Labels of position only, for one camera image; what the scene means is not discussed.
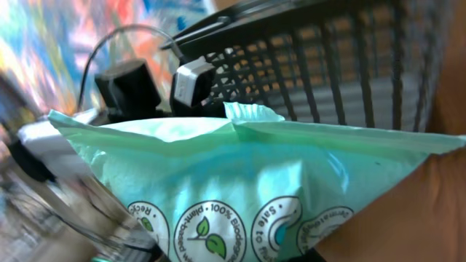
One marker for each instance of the grey plastic shopping basket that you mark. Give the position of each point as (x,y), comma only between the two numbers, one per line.
(362,63)

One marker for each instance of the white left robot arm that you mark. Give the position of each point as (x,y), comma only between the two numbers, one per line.
(129,92)

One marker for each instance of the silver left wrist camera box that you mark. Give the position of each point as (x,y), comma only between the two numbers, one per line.
(193,82)

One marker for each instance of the mint green wipes pack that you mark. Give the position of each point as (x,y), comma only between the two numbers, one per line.
(250,186)

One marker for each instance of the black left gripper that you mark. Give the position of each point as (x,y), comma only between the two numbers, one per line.
(213,109)

